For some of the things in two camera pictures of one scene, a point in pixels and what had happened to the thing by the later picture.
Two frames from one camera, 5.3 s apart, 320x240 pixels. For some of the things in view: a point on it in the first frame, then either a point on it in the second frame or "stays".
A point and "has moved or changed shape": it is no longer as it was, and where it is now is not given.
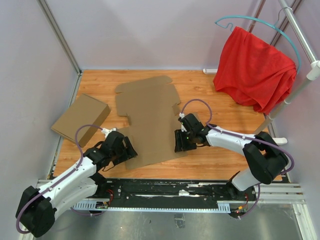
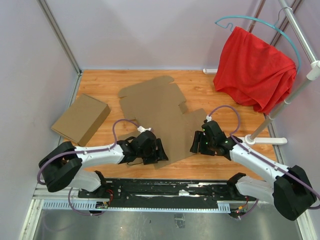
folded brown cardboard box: (84, 110) stays
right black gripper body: (192, 145) -> (207, 145)
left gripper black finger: (130, 152) -> (161, 154)
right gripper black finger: (181, 140) -> (197, 143)
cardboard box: (148, 104) has moved or changed shape
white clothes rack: (313, 74) stays
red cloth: (254, 73) stays
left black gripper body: (118, 155) -> (149, 156)
